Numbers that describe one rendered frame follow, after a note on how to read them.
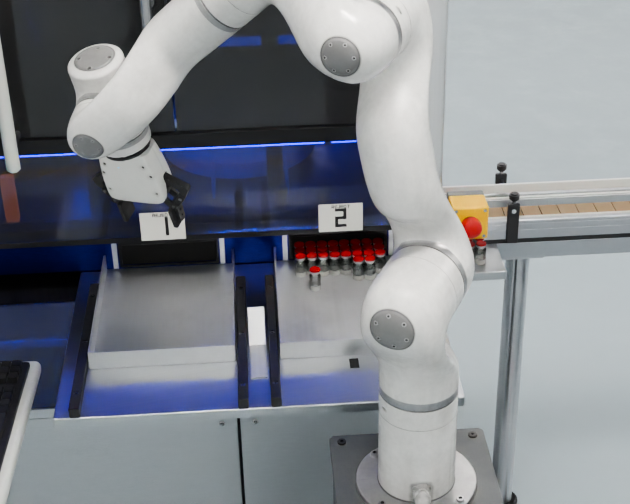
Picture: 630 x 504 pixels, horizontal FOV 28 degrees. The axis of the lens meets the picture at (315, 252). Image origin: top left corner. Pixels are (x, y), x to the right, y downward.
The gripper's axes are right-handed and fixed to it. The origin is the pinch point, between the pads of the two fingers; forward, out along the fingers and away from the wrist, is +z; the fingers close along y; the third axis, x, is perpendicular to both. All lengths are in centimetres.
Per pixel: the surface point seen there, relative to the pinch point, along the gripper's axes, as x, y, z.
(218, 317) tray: 10.2, -2.1, 37.2
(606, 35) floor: 373, 1, 240
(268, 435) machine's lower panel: 13, -2, 78
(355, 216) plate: 35, 18, 31
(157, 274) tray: 20.1, -20.3, 39.1
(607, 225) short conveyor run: 62, 61, 54
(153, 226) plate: 19.8, -16.7, 24.7
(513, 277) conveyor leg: 54, 42, 65
